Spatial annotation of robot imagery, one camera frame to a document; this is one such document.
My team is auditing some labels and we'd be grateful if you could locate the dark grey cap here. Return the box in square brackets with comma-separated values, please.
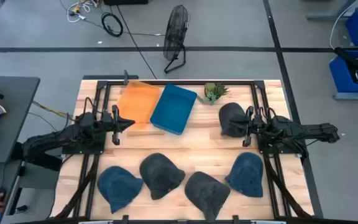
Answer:
[218, 102, 251, 138]
[184, 171, 231, 223]
[139, 152, 186, 200]

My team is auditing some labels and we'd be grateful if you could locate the white cable bundle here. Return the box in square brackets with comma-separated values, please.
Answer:
[66, 0, 99, 24]

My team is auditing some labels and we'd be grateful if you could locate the dark grey desk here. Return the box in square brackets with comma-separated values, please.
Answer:
[0, 75, 41, 167]

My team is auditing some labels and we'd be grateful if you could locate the blue plastic bin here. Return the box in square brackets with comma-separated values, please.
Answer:
[149, 83, 198, 136]

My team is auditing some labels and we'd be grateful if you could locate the white hanging cable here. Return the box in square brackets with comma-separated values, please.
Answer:
[329, 0, 357, 50]

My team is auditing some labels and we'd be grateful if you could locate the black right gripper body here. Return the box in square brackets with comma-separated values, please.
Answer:
[242, 105, 262, 148]

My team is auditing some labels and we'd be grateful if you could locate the black floor fan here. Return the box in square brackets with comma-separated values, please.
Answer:
[162, 4, 190, 75]

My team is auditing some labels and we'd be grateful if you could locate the coiled black cable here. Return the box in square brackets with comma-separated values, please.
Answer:
[101, 12, 124, 38]

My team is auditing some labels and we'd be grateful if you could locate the small potted green plant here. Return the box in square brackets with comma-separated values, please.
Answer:
[197, 82, 230, 105]

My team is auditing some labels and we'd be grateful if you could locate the translucent orange plastic bin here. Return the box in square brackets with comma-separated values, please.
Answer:
[116, 80, 161, 130]

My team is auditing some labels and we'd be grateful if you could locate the long black floor cable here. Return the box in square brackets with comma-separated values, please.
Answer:
[116, 5, 158, 80]

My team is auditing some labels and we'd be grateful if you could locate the black box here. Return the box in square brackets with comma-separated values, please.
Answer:
[103, 0, 149, 6]

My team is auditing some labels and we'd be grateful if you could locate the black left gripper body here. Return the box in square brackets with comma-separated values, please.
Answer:
[101, 105, 121, 146]

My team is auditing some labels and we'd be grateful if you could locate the blue denim cap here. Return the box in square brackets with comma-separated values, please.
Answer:
[224, 152, 264, 198]
[97, 166, 144, 215]

